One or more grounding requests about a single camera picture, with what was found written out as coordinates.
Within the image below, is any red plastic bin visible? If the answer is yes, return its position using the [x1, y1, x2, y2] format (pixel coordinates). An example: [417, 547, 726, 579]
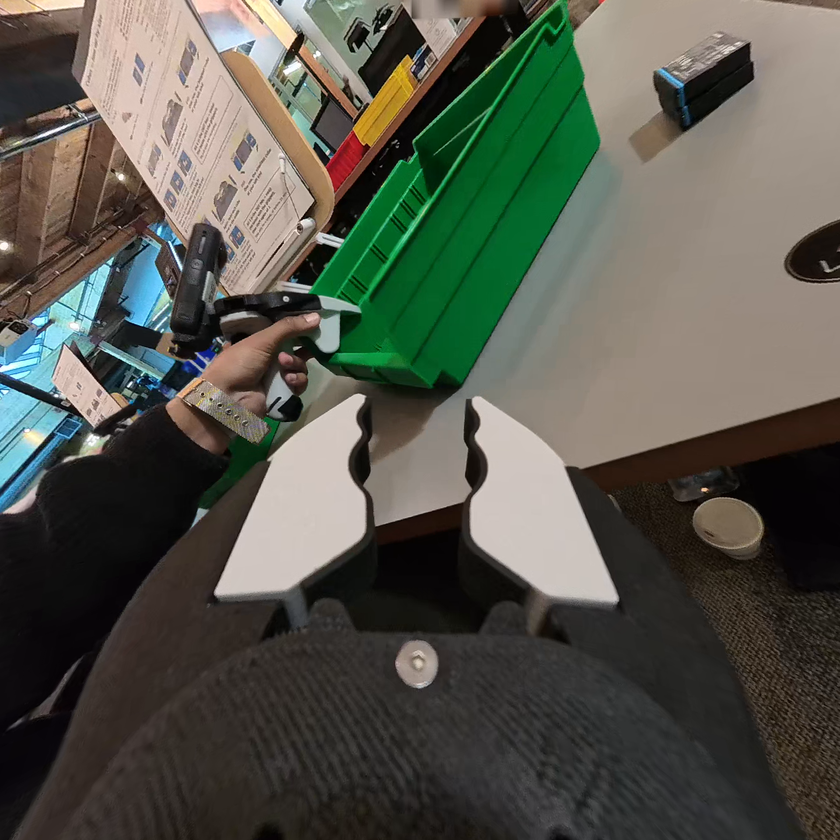
[325, 130, 373, 193]

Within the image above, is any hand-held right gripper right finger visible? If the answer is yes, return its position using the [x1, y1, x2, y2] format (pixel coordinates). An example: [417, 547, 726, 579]
[459, 395, 620, 634]

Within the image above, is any black floor bag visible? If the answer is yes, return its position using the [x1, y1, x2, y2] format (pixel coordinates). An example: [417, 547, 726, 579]
[738, 445, 840, 592]

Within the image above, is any white ceiling projector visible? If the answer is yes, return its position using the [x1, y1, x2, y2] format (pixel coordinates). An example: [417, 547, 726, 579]
[0, 319, 38, 366]

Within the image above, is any clear plastic bottle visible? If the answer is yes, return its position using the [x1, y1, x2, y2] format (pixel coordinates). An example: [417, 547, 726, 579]
[668, 466, 741, 504]

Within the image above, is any green plastic bin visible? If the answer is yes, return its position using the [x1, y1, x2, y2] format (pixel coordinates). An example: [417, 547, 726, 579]
[307, 0, 602, 389]

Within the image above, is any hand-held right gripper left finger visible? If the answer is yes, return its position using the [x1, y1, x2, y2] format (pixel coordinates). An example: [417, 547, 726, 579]
[214, 394, 378, 624]

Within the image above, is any person's left hand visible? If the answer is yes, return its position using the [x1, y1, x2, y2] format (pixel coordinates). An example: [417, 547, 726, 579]
[196, 314, 322, 421]

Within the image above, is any instruction sheet on stand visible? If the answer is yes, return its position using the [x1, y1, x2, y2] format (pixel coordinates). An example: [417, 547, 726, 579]
[71, 0, 337, 298]

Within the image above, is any wooden background table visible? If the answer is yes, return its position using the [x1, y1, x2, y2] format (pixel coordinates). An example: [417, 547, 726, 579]
[330, 13, 490, 206]

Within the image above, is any white tablet stand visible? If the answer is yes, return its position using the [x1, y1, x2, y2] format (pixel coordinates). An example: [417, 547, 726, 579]
[274, 152, 347, 295]

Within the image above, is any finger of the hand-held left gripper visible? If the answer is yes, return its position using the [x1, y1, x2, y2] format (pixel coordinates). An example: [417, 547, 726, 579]
[303, 297, 363, 357]

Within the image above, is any white paper cup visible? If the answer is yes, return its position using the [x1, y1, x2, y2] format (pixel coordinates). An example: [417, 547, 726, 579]
[692, 496, 766, 560]

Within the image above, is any black pole with round disc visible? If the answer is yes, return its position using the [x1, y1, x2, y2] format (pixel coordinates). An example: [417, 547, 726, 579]
[0, 371, 74, 413]

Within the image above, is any yellow plastic bin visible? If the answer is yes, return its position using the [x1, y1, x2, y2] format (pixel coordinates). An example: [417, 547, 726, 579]
[353, 55, 422, 147]

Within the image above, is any black oval desk sticker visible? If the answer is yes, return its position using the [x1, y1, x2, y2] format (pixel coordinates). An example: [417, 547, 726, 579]
[784, 219, 840, 284]

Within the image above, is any person's left forearm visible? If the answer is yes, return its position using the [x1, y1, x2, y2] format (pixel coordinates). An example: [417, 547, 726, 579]
[0, 403, 232, 729]

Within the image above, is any stack of black batteries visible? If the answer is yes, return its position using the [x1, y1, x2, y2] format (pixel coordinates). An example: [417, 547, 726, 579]
[652, 31, 756, 131]

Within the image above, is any illustrated instruction sheet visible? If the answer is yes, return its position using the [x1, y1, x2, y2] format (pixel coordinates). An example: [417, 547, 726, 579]
[80, 0, 317, 296]

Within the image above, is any black computer monitor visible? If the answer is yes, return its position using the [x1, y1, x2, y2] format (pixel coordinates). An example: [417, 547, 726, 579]
[310, 95, 357, 153]

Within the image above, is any silver wrist watch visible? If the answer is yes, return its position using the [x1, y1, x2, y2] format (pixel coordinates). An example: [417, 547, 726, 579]
[176, 378, 272, 445]

